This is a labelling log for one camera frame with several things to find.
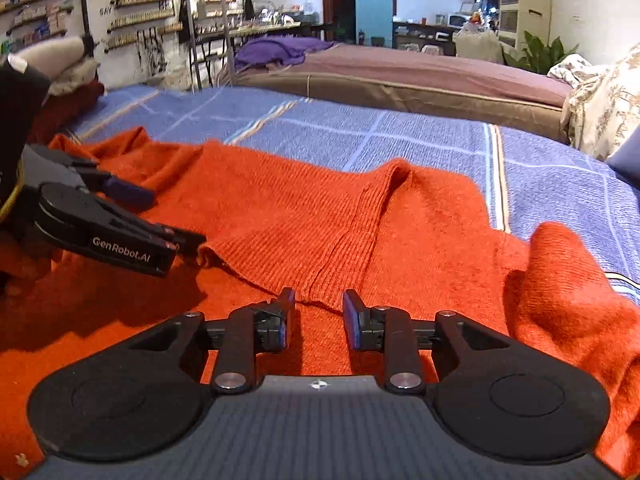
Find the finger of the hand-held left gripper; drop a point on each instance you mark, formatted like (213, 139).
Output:
(190, 245)
(130, 192)

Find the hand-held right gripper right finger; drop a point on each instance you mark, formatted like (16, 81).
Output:
(352, 320)

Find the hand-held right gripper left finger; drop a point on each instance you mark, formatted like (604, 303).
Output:
(282, 320)

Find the orange knit sweater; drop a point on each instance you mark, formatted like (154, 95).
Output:
(300, 210)

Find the dark red folded garment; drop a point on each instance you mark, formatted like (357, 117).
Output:
(70, 105)

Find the cream dotted folded garment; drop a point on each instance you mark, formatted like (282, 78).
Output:
(75, 77)

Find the blue plaid bedsheet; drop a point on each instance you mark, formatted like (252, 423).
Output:
(400, 130)

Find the purple cloth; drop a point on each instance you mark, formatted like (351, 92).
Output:
(280, 50)

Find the brown massage bed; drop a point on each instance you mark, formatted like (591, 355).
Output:
(425, 75)

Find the dark kitchen counter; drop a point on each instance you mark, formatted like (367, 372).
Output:
(425, 37)

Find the white microwave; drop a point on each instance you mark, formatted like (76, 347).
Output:
(457, 20)

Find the green potted plant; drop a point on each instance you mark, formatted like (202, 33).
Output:
(542, 55)

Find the floral cream blanket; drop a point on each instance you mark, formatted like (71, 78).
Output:
(605, 105)

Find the cream drawer cabinet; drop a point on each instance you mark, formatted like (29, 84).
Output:
(525, 5)

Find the wall shelves with small bottles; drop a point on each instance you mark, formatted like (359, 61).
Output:
(140, 0)

